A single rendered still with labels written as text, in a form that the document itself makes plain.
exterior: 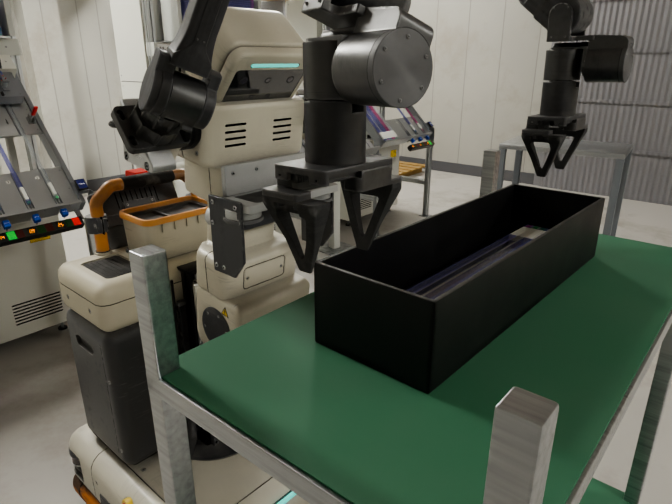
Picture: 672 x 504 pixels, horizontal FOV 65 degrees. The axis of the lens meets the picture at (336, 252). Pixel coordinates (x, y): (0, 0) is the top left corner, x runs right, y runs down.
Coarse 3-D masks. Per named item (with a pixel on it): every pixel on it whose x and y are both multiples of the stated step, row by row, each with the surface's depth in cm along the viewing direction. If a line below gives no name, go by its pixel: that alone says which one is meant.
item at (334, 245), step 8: (336, 192) 364; (336, 200) 366; (336, 208) 368; (336, 216) 370; (336, 224) 372; (336, 232) 374; (336, 240) 376; (320, 248) 378; (328, 248) 378; (336, 248) 378; (344, 248) 378
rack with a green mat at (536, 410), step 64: (640, 256) 97; (256, 320) 73; (576, 320) 73; (640, 320) 73; (192, 384) 59; (256, 384) 59; (320, 384) 59; (384, 384) 59; (448, 384) 59; (512, 384) 59; (576, 384) 59; (256, 448) 50; (320, 448) 49; (384, 448) 49; (448, 448) 49; (512, 448) 31; (576, 448) 49; (640, 448) 114
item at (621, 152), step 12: (504, 144) 324; (516, 144) 323; (540, 144) 323; (564, 144) 323; (588, 144) 323; (600, 144) 323; (612, 144) 323; (624, 144) 323; (504, 156) 326; (516, 156) 362; (588, 156) 300; (600, 156) 296; (612, 156) 293; (624, 156) 290; (504, 168) 331; (516, 168) 364; (624, 168) 328; (516, 180) 367; (612, 180) 297; (624, 180) 330; (612, 192) 298; (612, 204) 300; (612, 216) 302; (612, 228) 342
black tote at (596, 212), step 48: (528, 192) 102; (384, 240) 73; (432, 240) 84; (480, 240) 97; (576, 240) 86; (336, 288) 62; (384, 288) 57; (480, 288) 61; (528, 288) 74; (336, 336) 65; (384, 336) 59; (432, 336) 55; (480, 336) 64; (432, 384) 57
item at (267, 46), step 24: (240, 24) 96; (264, 24) 100; (288, 24) 105; (216, 48) 94; (240, 48) 92; (264, 48) 96; (288, 48) 100; (240, 72) 95; (264, 72) 99; (288, 72) 104; (240, 96) 101; (264, 96) 106; (288, 96) 111
